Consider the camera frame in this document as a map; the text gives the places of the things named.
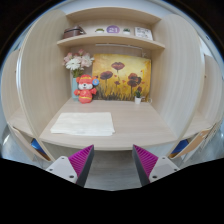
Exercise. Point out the small white potted plant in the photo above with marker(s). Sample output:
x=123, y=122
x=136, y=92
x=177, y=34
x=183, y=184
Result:
x=137, y=99

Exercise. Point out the wooden shelf unit with decorations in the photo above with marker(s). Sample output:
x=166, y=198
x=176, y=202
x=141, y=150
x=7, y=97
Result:
x=110, y=39

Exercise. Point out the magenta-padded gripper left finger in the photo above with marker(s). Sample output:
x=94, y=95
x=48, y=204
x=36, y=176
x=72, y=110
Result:
x=63, y=166

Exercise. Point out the pale teal vase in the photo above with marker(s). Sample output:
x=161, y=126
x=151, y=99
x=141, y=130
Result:
x=74, y=90

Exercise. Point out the cream white towel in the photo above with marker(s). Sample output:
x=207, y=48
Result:
x=83, y=124

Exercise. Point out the yellow poppy painting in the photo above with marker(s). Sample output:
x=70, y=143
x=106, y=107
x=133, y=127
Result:
x=125, y=85

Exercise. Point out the pink and white flower bouquet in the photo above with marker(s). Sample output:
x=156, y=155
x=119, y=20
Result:
x=77, y=62

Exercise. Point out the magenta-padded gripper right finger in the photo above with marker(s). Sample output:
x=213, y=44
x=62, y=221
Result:
x=161, y=166

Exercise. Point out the red plush toy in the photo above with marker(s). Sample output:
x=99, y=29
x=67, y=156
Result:
x=85, y=93

